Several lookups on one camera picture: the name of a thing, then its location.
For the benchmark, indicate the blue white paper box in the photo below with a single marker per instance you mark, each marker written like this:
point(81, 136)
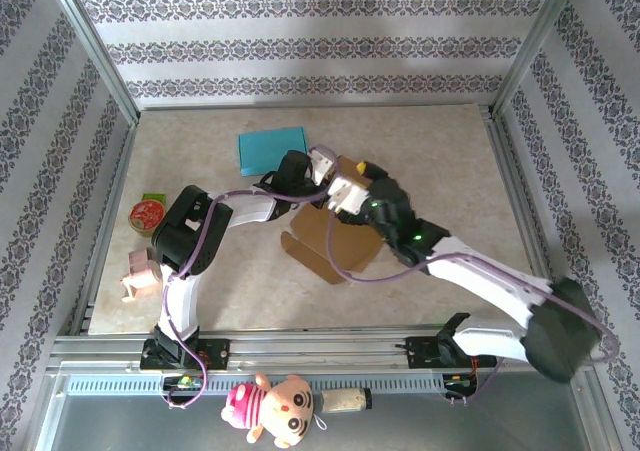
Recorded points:
point(270, 148)

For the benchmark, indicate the brown cardboard box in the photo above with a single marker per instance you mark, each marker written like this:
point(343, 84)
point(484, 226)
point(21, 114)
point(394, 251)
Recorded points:
point(320, 236)

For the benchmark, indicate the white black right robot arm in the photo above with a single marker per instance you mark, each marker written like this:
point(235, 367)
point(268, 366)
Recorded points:
point(490, 281)

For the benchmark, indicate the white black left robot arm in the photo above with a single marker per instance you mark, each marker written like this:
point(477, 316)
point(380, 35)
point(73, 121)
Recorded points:
point(180, 306)

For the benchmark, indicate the small green packet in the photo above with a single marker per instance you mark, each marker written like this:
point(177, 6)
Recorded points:
point(152, 197)

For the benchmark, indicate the red round tin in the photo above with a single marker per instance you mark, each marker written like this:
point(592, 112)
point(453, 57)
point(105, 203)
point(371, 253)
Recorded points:
point(145, 216)

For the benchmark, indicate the small circuit board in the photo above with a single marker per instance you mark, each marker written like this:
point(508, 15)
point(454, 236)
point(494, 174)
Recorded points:
point(182, 382)
point(457, 382)

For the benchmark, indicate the pink plastic toy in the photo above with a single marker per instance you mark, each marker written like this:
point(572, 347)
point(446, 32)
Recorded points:
point(140, 273)

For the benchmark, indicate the beige cylinder black cap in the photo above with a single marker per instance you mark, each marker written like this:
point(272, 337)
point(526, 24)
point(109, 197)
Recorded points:
point(342, 401)

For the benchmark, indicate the pink plush doll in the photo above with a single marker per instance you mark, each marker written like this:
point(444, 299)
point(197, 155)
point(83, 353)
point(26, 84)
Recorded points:
point(272, 411)

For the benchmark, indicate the aluminium side rail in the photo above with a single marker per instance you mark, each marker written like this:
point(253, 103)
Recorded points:
point(505, 161)
point(124, 163)

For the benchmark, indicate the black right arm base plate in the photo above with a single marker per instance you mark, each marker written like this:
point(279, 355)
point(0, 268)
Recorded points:
point(420, 353)

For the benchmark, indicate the aluminium mounting rail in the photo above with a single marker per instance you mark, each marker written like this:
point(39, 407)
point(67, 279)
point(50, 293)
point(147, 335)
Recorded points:
point(325, 351)

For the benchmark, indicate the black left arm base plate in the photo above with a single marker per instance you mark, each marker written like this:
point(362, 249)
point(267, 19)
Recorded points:
point(217, 353)

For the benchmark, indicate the aluminium frame post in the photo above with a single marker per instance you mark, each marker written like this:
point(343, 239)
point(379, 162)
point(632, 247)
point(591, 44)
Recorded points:
point(530, 46)
point(90, 46)

